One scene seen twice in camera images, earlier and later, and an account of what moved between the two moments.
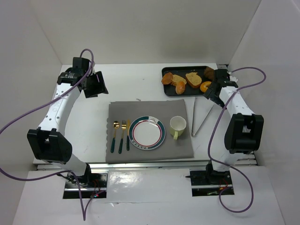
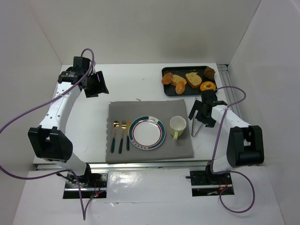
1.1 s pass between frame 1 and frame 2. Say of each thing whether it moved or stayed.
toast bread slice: stayed
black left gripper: stayed
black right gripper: moved
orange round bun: stayed
